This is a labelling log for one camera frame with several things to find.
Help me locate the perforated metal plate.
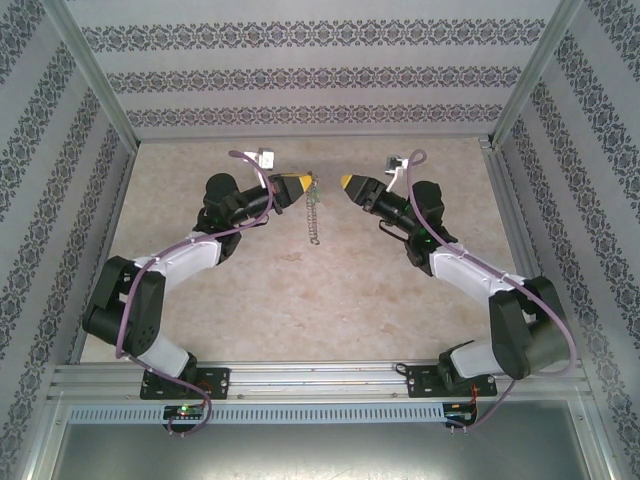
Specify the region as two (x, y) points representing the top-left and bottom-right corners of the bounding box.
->
(302, 172), (325, 247)

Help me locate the small circuit board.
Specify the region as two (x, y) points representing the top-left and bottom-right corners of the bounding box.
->
(443, 402), (480, 426)
(163, 404), (207, 421)

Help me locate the grey metal sheet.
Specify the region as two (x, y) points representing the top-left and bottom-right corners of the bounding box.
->
(49, 422), (591, 480)

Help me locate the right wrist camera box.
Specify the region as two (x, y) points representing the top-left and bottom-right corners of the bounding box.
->
(383, 153), (412, 194)

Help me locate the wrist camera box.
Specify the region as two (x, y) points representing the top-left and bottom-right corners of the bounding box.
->
(383, 153), (412, 194)
(251, 146), (277, 187)

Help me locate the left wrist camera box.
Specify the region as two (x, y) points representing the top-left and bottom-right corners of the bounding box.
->
(251, 146), (277, 187)

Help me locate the aluminium side rail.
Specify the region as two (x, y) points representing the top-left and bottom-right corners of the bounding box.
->
(479, 137), (589, 374)
(69, 142), (141, 366)

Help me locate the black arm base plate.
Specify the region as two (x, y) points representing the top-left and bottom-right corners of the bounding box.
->
(407, 364), (499, 399)
(139, 367), (231, 401)

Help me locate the aluminium frame post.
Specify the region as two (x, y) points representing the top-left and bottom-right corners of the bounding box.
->
(53, 0), (140, 147)
(489, 0), (586, 149)

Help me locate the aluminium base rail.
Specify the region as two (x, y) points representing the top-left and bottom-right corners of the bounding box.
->
(47, 362), (591, 401)

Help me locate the slotted grey cable duct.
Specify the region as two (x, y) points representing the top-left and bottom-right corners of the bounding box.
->
(67, 402), (446, 425)

